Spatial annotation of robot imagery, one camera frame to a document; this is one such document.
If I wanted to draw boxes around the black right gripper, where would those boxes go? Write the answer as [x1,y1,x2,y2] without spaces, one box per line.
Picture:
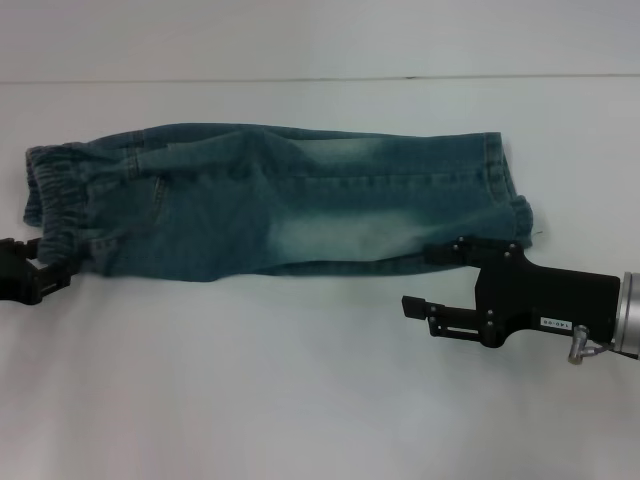
[400,237,623,349]

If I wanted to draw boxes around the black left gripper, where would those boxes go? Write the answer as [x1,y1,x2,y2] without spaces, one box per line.
[0,235,77,307]

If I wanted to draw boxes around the silver cable connector plug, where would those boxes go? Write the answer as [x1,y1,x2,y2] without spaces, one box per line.
[566,323,601,365]

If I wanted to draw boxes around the blue denim shorts with embroidery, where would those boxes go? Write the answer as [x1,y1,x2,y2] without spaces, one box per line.
[21,121,545,279]

